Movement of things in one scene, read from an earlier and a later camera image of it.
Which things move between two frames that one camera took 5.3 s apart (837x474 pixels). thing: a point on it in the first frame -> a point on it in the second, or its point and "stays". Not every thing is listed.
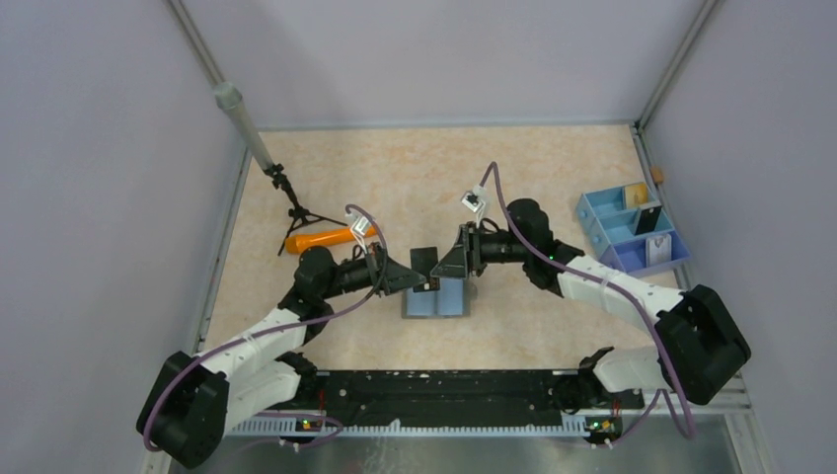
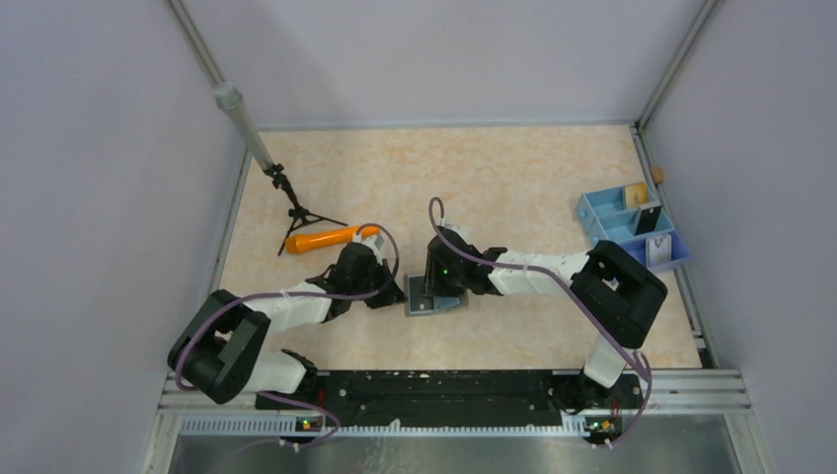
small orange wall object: (657, 174) stays
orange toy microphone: (298, 242) stays
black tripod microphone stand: (230, 97) stays
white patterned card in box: (658, 249) stays
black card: (423, 259) -> (417, 300)
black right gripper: (466, 256) -> (432, 285)
